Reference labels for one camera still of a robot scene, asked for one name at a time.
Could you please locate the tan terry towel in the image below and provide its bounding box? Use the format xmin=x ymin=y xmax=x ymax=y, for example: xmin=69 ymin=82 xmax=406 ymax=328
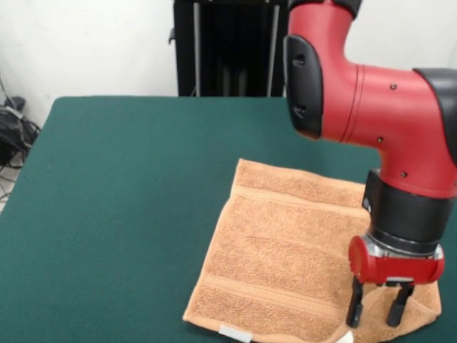
xmin=182 ymin=159 xmax=443 ymax=343

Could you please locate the tangle of black cables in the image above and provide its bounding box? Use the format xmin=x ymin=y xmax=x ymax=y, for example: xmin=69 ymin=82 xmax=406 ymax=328
xmin=0 ymin=106 xmax=42 ymax=172

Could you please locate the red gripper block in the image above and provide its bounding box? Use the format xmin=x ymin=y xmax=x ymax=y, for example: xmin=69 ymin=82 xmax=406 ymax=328
xmin=346 ymin=235 xmax=446 ymax=329

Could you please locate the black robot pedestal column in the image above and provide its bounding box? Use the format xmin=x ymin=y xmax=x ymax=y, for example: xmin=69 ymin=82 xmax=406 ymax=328
xmin=168 ymin=0 xmax=297 ymax=97

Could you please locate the dark green table cloth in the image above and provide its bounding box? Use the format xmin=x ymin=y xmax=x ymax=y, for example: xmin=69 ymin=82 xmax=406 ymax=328
xmin=0 ymin=95 xmax=457 ymax=343

